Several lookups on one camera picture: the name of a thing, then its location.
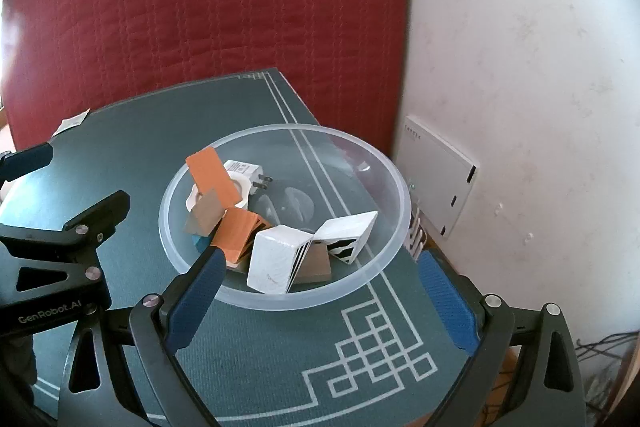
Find red quilted mattress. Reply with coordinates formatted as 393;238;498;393
0;0;416;158

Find large wooden block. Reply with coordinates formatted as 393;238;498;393
290;241;333;285

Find small wooden block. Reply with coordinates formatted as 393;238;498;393
184;188;226;238

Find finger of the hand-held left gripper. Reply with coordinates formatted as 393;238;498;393
0;143;55;188
62;190;132;254

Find white router with antennas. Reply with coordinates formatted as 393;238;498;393
407;204;428;260

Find clear plastic bowl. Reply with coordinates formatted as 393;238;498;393
158;123;413;310

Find black cables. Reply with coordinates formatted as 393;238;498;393
575;332;640;413

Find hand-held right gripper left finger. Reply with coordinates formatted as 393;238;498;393
57;247;228;427

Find orange striped block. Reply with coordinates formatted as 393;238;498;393
212;207;273;270

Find white striped cuboid block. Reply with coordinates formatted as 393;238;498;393
246;224;313;295

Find white wall box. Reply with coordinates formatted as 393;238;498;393
397;115;480;239

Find white paper slip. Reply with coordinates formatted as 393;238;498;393
51;108;92;138

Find plain orange block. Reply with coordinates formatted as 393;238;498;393
185;147;241;210

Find white striped wedge block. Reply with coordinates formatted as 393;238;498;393
312;210;378;265

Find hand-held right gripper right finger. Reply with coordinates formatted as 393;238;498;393
417;251;586;427

